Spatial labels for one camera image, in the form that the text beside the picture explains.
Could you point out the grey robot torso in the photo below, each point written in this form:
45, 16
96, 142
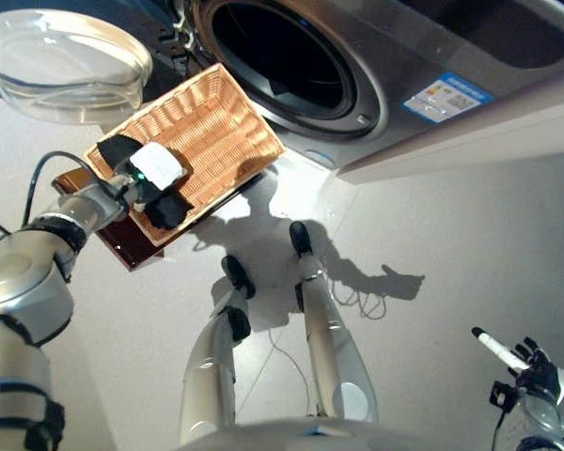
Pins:
310, 437

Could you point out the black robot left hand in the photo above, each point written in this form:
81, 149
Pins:
160, 164

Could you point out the dark grey washing machine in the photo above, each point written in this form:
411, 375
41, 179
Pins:
404, 56

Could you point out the round glass washer door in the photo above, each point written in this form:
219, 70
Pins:
66, 61

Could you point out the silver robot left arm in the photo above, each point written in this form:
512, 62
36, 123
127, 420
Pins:
23, 282

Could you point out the black garment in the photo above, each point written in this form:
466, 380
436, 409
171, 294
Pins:
167, 211

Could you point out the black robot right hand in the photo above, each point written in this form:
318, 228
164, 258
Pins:
540, 376

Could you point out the brown glossy basket stand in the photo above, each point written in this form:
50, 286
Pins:
127, 244

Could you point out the silver robot right leg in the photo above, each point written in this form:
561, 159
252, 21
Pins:
329, 338

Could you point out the blue energy label sticker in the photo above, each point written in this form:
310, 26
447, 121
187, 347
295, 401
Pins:
446, 96

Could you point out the rectangular wicker laundry basket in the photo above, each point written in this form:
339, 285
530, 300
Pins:
207, 131

